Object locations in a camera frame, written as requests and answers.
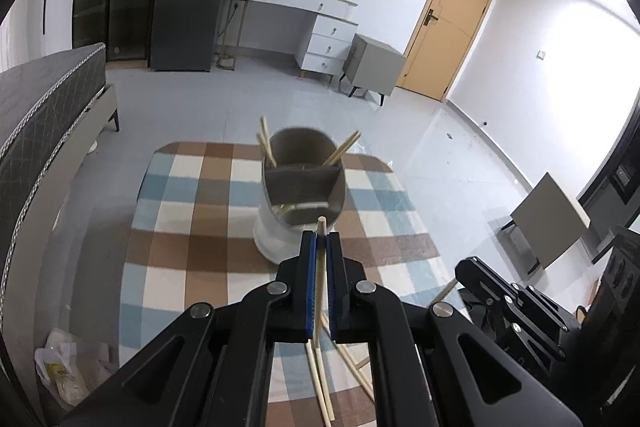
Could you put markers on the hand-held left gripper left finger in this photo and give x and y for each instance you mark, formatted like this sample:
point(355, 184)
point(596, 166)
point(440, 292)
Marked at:
point(311, 287)

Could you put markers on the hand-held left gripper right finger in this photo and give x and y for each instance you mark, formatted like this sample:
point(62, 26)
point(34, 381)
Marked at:
point(330, 307)

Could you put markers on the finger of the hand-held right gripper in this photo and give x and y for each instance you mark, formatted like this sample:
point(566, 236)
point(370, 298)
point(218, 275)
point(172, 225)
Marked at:
point(530, 342)
point(500, 287)

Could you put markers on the pale wooden chopstick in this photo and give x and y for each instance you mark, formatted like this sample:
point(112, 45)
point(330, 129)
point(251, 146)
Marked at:
point(345, 146)
point(320, 257)
point(342, 153)
point(262, 144)
point(267, 142)

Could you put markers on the bundle of wooden chopsticks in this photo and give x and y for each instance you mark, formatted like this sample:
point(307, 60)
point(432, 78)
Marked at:
point(322, 397)

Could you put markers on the grey and white utensil holder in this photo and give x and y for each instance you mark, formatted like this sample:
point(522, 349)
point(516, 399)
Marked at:
point(300, 187)

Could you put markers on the small grey side table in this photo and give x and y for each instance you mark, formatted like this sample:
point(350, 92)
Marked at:
point(545, 212)

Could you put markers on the checkered tablecloth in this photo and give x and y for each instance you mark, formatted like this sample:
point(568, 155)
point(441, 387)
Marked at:
point(200, 232)

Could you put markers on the grey nightstand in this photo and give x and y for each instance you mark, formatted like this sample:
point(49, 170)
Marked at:
point(370, 62)

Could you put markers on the white vanity desk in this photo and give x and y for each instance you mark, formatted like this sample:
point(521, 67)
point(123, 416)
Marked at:
point(325, 42)

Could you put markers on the crumpled white plastic bag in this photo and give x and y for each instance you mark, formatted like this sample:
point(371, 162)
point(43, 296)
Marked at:
point(60, 367)

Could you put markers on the yellow wooden door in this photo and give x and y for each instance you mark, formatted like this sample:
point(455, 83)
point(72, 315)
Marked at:
point(445, 27)

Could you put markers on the grey mattress bed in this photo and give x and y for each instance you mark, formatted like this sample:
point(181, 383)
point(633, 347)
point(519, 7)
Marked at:
point(65, 167)

